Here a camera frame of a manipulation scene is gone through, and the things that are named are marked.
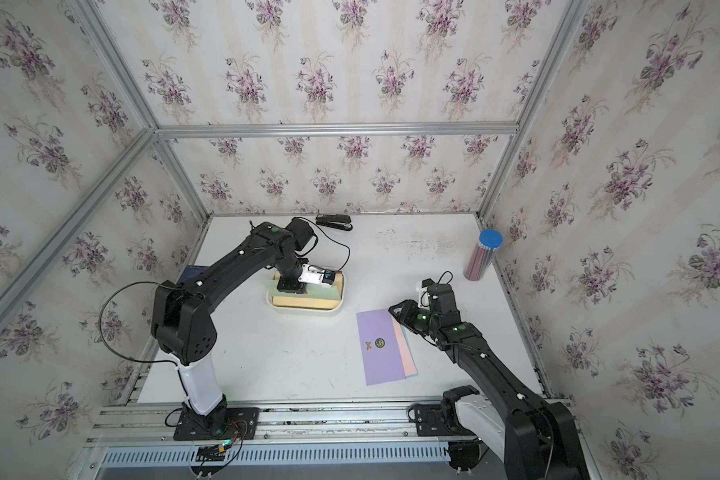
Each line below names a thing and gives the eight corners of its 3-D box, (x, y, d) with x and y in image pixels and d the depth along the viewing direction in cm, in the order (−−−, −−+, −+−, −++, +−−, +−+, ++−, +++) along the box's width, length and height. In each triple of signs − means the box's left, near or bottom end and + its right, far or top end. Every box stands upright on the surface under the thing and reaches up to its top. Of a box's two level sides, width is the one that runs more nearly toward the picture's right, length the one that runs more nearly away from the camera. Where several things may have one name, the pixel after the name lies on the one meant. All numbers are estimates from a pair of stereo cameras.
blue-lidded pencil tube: (465, 280, 102) (483, 244, 87) (461, 265, 107) (477, 228, 92) (485, 280, 102) (506, 245, 87) (480, 265, 107) (499, 228, 92)
